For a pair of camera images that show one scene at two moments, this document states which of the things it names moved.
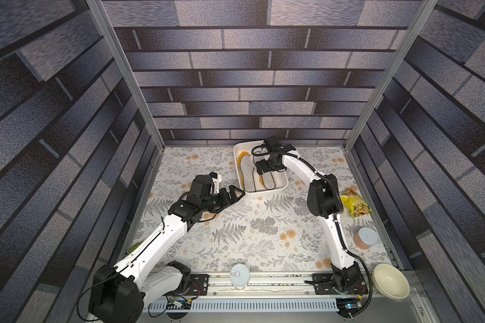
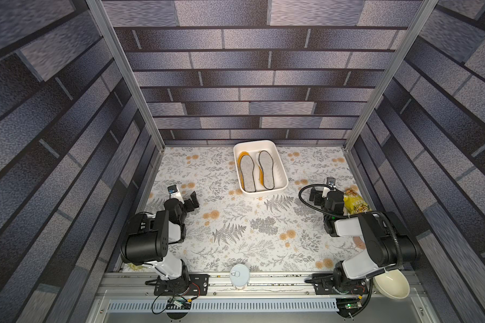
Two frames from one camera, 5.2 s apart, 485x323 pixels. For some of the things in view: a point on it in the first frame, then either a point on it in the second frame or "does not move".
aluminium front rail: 220,284 does not move
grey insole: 247,169 does not move
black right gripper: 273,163 to 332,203
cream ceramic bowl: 391,281 does not move
